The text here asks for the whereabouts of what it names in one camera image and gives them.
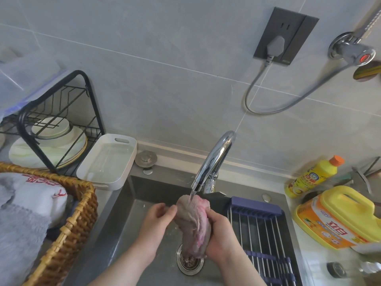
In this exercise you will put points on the person's right hand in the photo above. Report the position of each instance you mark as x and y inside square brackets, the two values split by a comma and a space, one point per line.
[223, 238]

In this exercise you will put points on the white ceramic bowl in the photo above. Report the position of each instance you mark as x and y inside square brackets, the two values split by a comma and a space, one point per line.
[58, 130]

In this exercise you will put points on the dark chopstick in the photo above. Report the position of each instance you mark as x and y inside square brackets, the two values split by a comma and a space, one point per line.
[372, 166]

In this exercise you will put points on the steel sink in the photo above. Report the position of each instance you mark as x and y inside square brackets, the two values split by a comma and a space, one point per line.
[134, 235]

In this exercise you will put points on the chrome valve red dot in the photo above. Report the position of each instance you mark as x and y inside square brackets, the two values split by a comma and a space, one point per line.
[349, 50]

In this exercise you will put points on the small grey sink plug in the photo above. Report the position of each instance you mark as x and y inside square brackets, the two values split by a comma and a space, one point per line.
[146, 158]

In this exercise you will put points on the dark sink drain basket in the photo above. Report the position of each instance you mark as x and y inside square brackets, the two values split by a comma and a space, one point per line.
[256, 206]

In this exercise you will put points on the small round steel sink cap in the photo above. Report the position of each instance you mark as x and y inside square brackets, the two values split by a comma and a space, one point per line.
[266, 197]
[148, 171]

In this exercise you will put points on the dark wall socket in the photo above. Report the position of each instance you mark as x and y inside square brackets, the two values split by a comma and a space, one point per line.
[303, 29]

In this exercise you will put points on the small dark liquid spray bottle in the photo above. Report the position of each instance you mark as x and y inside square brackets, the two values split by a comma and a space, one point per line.
[336, 269]

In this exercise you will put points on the pink dish cloth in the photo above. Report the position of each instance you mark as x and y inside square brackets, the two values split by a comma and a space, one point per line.
[190, 223]

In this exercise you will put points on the person's left hand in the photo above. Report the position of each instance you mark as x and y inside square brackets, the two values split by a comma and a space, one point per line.
[154, 229]

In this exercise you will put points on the orange woven basket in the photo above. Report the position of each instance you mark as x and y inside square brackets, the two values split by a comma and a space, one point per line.
[76, 220]

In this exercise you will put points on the pale blue plastic bag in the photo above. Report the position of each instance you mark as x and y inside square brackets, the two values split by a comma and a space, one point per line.
[26, 77]

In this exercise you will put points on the yellow detergent bottle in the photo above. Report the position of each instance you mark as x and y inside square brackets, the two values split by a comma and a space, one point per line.
[333, 226]

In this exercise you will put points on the person's left forearm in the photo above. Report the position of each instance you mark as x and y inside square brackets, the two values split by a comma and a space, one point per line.
[125, 271]

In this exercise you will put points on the white plate stack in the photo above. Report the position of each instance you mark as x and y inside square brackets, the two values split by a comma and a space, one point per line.
[70, 150]

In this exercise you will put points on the white countertop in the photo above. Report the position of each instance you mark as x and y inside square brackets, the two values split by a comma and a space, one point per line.
[311, 259]

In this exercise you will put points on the round metal sink drain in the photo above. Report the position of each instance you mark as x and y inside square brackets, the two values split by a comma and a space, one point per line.
[190, 266]

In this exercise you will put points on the chrome faucet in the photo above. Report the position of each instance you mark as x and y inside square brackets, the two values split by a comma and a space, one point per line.
[214, 156]

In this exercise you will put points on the orange cap yellow bottle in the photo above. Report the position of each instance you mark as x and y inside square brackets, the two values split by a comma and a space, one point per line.
[312, 177]

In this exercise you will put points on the grey white cloth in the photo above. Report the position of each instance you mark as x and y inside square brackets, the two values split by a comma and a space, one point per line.
[19, 241]

